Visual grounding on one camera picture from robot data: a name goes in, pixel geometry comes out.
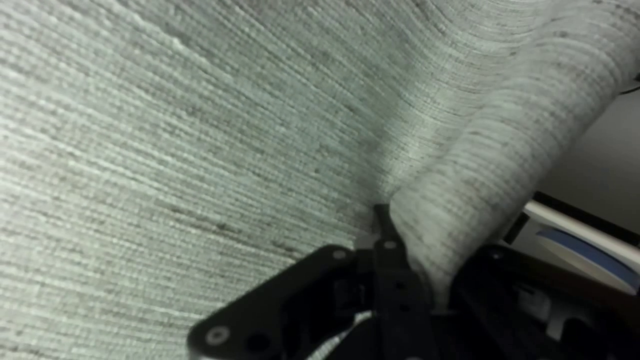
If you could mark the blue white curved object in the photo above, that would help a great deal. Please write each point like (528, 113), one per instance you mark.
(586, 250)

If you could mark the white bar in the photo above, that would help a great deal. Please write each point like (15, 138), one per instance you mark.
(573, 225)

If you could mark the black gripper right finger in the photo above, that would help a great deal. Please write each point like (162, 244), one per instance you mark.
(520, 312)

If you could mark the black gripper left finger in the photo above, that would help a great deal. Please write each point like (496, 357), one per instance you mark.
(392, 293)

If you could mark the grey woven curtain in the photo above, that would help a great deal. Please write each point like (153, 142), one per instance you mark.
(201, 132)

